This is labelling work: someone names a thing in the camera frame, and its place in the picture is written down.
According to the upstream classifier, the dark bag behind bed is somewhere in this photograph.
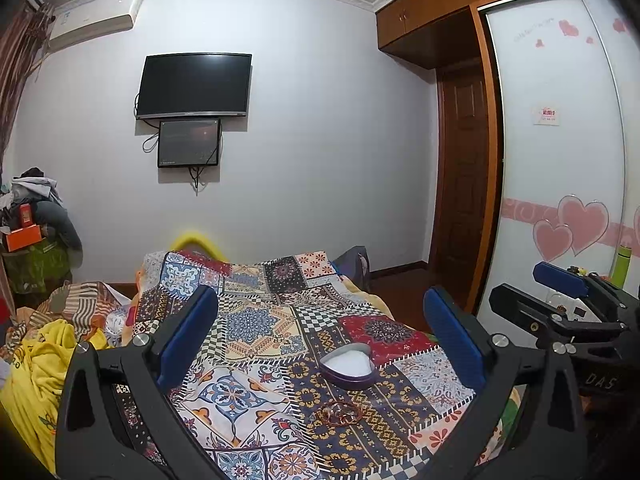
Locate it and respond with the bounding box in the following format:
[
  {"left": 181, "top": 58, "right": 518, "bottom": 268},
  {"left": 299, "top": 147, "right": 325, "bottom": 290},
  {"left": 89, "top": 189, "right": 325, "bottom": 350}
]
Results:
[{"left": 332, "top": 246, "right": 371, "bottom": 292}]

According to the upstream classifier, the yellow plush toy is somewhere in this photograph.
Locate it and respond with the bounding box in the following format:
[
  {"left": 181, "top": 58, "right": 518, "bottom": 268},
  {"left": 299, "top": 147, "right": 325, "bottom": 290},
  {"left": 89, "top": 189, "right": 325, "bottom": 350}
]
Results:
[{"left": 170, "top": 230, "right": 227, "bottom": 261}]

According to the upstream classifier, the black wall television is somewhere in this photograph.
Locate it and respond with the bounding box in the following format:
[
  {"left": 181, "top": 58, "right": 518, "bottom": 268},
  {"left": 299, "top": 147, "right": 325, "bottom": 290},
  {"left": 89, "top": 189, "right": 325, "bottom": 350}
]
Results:
[{"left": 136, "top": 52, "right": 252, "bottom": 119}]

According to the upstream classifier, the colourful patchwork bed cover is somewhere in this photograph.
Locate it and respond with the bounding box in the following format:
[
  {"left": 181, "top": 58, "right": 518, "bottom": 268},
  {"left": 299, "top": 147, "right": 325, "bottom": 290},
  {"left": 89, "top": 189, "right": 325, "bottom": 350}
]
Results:
[{"left": 132, "top": 250, "right": 474, "bottom": 479}]

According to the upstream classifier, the pile of clothes and boxes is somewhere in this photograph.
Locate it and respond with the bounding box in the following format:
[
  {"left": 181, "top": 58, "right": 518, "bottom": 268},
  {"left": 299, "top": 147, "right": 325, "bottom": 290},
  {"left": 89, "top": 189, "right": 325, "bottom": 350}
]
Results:
[{"left": 1, "top": 167, "right": 84, "bottom": 304}]

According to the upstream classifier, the purple heart-shaped tin box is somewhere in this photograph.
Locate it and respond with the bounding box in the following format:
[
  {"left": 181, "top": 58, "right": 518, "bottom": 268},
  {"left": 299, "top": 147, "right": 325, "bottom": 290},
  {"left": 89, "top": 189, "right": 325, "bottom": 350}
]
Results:
[{"left": 318, "top": 342, "right": 378, "bottom": 391}]

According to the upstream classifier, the white air conditioner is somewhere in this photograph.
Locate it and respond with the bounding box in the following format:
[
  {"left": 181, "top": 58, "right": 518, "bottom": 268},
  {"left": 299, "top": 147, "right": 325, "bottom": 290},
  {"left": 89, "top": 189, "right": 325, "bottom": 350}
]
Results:
[{"left": 49, "top": 0, "right": 143, "bottom": 52}]

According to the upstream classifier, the dark wooden door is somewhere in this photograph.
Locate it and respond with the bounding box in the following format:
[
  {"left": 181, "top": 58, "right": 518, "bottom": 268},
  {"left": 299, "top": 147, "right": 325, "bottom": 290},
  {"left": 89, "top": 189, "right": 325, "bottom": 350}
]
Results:
[{"left": 432, "top": 64, "right": 487, "bottom": 274}]

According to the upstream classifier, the red gold braided bracelet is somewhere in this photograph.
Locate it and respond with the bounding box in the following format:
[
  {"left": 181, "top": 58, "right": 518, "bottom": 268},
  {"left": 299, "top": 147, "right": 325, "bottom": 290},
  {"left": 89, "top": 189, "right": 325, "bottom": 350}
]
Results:
[{"left": 314, "top": 398, "right": 367, "bottom": 428}]

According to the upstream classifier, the yellow cloth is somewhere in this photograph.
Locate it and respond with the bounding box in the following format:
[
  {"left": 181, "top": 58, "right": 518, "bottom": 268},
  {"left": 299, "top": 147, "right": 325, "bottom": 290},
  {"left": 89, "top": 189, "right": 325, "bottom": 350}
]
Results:
[{"left": 1, "top": 318, "right": 110, "bottom": 474}]

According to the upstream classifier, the striped brown curtain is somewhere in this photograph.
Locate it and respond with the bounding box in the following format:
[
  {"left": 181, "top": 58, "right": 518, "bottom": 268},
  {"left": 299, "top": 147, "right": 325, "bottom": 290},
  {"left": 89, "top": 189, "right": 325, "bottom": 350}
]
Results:
[{"left": 0, "top": 3, "right": 53, "bottom": 156}]

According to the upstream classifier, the small black wall monitor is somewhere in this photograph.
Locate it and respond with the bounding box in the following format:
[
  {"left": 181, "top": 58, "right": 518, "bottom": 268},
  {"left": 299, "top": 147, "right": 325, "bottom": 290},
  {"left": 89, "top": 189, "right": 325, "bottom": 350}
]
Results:
[{"left": 157, "top": 119, "right": 221, "bottom": 169}]

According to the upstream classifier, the green bottle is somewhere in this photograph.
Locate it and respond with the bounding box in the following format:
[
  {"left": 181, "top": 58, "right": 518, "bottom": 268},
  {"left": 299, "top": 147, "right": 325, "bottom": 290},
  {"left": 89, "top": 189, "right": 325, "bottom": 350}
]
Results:
[{"left": 611, "top": 245, "right": 632, "bottom": 288}]

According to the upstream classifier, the striped patterned blanket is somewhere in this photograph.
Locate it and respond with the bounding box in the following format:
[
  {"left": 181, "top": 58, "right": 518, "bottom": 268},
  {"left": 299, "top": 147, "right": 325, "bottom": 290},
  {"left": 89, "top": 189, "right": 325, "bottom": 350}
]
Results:
[{"left": 4, "top": 282, "right": 132, "bottom": 351}]

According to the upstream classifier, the orange box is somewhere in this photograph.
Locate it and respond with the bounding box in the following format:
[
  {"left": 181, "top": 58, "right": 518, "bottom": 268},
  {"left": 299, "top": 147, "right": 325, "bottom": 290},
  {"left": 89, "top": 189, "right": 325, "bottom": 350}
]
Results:
[{"left": 6, "top": 224, "right": 42, "bottom": 252}]

